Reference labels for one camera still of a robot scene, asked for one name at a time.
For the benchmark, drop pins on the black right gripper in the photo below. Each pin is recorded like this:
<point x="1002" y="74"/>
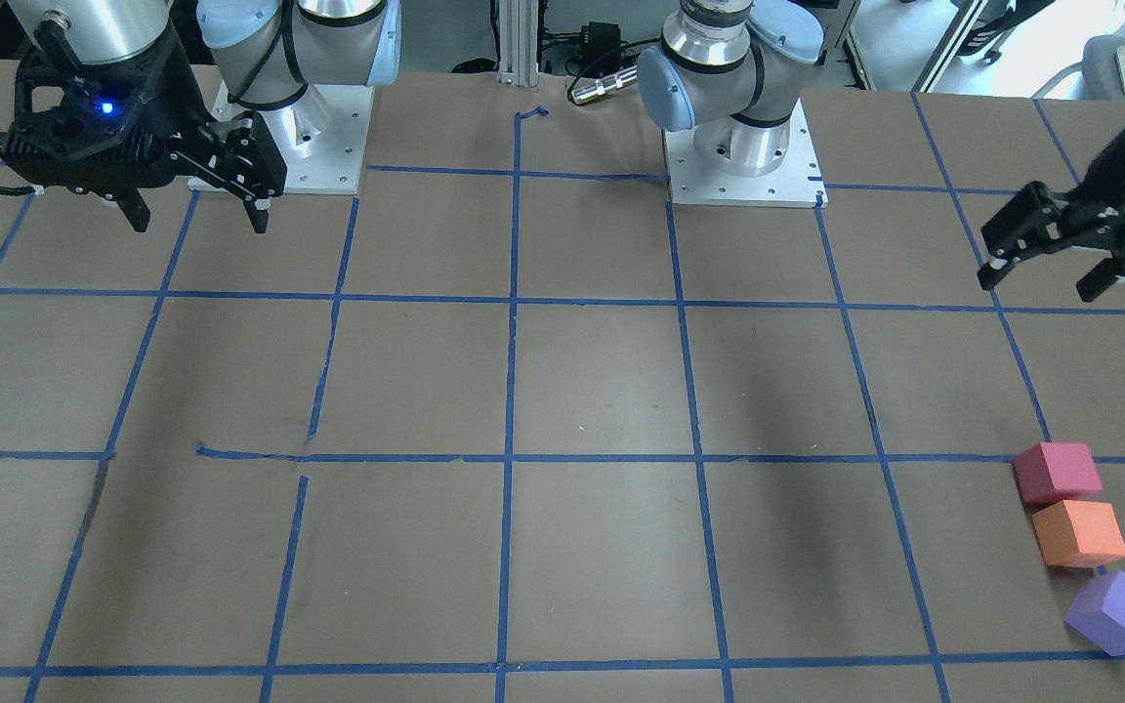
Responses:
<point x="180" y="98"/>

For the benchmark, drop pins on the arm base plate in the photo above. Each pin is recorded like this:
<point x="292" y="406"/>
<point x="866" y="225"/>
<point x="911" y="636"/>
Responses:
<point x="728" y="163"/>
<point x="322" y="137"/>

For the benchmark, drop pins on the purple foam cube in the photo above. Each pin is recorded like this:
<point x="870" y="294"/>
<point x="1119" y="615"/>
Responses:
<point x="1098" y="612"/>

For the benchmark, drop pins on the aluminium frame post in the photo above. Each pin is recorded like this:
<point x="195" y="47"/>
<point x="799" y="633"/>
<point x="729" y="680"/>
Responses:
<point x="517" y="35"/>

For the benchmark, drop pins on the red foam cube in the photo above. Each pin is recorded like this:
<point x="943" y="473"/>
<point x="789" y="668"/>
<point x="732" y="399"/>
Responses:
<point x="1048" y="472"/>

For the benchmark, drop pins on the orange foam cube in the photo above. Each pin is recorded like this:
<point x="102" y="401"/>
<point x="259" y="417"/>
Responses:
<point x="1079" y="534"/>

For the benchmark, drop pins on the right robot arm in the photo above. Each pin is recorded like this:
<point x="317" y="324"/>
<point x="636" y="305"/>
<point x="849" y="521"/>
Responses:
<point x="268" y="52"/>

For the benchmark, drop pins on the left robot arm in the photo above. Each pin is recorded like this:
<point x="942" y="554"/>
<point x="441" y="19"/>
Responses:
<point x="732" y="73"/>

